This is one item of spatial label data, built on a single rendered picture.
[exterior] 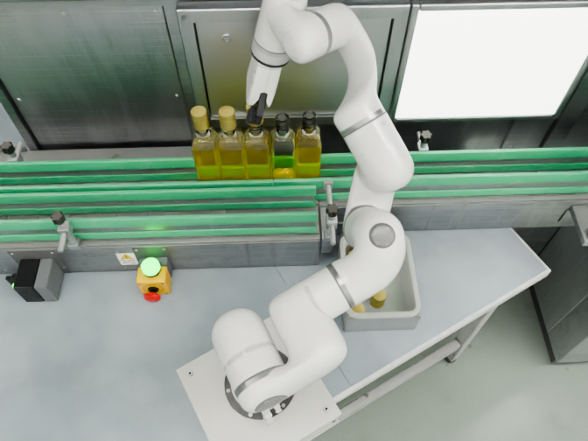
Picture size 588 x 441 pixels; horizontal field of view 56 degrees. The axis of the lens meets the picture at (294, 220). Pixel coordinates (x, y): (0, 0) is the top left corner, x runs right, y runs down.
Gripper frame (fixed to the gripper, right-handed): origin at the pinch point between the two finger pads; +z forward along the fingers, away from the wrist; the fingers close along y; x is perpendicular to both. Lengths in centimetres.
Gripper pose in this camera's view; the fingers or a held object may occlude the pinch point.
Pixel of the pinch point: (255, 108)
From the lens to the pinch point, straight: 117.2
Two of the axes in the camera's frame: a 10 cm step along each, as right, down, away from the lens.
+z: -2.5, 5.3, 8.1
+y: 0.3, 8.4, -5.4
